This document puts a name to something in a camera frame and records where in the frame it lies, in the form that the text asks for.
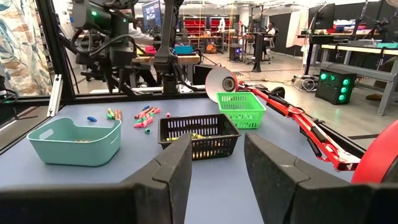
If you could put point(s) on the black box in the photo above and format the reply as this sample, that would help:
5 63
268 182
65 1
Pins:
202 74

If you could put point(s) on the red dumbbell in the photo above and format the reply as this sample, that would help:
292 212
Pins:
379 155

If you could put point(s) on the green plastic basket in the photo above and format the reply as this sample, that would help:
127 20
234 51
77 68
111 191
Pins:
242 118

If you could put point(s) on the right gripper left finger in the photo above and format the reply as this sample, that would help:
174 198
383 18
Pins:
93 205

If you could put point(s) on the lit computer monitor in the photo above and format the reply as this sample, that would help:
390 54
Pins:
151 14

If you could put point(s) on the teal plastic bin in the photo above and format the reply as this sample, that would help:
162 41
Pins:
74 152

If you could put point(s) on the pink container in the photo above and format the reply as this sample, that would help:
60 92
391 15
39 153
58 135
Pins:
150 50

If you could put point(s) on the red storage shelf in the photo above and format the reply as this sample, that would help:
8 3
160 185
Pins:
194 26

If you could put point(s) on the orange crayon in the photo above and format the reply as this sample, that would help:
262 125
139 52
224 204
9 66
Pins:
143 113
116 115
120 115

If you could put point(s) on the white hanging cloth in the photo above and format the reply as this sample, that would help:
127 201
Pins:
295 28

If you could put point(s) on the teal box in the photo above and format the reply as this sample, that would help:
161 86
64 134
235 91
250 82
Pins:
184 49

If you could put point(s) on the blue eraser cap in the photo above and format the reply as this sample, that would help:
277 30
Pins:
92 119
146 108

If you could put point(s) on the wooden table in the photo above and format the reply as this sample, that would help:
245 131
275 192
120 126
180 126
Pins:
186 59

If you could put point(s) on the dark computer monitor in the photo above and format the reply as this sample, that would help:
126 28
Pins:
321 15

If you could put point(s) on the silver frame bracket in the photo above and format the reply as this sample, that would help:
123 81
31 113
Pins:
55 96

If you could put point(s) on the green crayon yellow wrapper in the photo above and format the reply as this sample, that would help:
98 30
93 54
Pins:
172 139
199 136
111 112

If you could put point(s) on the orange container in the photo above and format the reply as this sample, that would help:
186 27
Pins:
211 49

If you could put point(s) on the wooden top workbench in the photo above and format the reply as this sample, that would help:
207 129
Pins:
357 49

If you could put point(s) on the black computer green fans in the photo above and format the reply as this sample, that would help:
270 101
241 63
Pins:
332 90

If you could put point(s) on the person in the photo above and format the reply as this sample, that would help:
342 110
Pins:
140 35
270 31

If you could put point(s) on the black plastic basket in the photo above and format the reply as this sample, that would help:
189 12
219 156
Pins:
214 146

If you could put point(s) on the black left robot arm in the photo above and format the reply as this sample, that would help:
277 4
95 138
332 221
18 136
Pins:
169 31

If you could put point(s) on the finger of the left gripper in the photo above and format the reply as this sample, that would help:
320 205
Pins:
125 79
109 76

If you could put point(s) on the patterned curtain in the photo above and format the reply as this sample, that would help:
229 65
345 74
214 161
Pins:
21 46

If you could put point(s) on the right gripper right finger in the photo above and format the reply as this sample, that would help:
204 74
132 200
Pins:
311 202

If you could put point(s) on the black pedestal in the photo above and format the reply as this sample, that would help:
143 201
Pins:
258 53

